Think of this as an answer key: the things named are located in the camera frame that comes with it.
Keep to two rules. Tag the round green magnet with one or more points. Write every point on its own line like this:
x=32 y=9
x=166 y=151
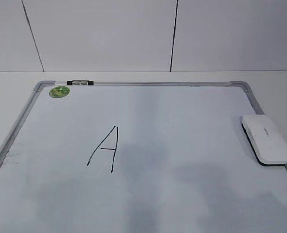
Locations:
x=59 y=92

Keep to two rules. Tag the white eraser with black felt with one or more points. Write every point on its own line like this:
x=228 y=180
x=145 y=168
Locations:
x=269 y=145

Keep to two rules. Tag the black and silver board clip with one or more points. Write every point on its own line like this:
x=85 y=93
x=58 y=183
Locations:
x=80 y=82

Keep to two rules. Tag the white board with aluminium frame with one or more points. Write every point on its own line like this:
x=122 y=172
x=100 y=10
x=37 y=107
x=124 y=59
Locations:
x=138 y=158

